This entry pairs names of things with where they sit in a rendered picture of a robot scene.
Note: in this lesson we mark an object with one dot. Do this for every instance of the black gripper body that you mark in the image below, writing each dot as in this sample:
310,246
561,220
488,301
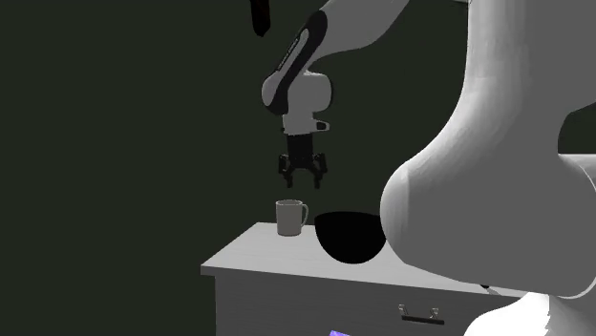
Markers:
300,151

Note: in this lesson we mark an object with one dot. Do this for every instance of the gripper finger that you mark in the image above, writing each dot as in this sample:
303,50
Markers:
319,171
285,171

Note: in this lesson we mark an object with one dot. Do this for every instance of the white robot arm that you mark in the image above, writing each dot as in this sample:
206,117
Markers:
489,186

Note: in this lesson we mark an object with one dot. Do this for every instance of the grey mug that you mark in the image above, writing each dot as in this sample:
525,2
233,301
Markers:
288,218

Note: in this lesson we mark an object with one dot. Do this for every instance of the black bowl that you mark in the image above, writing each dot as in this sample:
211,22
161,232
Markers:
349,237

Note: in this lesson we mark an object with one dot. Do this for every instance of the grey chest of drawers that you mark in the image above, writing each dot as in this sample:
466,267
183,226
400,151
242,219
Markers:
279,298

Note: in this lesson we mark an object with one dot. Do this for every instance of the purple flat object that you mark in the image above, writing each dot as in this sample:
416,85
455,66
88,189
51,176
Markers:
339,333

